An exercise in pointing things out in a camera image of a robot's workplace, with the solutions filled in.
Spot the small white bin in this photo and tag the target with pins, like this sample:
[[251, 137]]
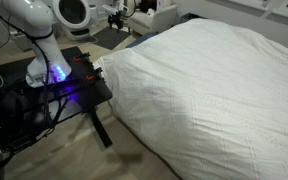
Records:
[[93, 15]]

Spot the orange black clamp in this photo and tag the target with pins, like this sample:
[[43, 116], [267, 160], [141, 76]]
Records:
[[94, 74], [82, 57]]

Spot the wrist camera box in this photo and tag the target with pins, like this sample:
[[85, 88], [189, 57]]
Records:
[[109, 9]]

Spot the black robot table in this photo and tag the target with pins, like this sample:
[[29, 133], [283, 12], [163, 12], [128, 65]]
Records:
[[84, 90]]

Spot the dark ottoman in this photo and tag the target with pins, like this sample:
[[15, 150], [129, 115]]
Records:
[[190, 16]]

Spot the beige armchair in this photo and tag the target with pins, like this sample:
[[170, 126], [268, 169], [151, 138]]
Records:
[[157, 20]]

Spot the white patterned duvet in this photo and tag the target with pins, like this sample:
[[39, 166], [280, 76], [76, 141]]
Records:
[[217, 100]]

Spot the small white cloth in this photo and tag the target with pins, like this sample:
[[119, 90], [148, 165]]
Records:
[[150, 12]]

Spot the dark floor mat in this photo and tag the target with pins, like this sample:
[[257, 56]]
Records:
[[107, 39]]

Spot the blue hard suitcase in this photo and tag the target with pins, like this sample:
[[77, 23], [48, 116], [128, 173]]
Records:
[[139, 40]]

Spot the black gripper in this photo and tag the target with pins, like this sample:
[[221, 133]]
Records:
[[114, 18]]

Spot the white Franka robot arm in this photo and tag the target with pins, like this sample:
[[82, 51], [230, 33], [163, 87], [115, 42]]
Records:
[[47, 50]]

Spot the round white litter box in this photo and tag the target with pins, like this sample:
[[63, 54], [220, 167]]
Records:
[[72, 16]]

